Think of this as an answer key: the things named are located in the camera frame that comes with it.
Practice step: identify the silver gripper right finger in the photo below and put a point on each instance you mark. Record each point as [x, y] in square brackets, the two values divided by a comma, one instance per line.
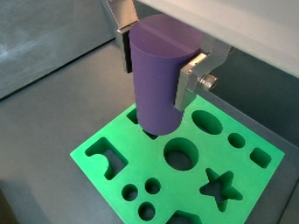
[194, 74]

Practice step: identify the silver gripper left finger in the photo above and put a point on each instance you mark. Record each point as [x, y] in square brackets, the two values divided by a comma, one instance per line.
[121, 12]

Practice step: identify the purple cylinder peg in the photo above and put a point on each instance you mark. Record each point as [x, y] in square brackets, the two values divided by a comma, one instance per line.
[162, 44]

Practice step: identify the green shape sorter board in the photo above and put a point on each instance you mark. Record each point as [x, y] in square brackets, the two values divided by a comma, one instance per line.
[198, 176]

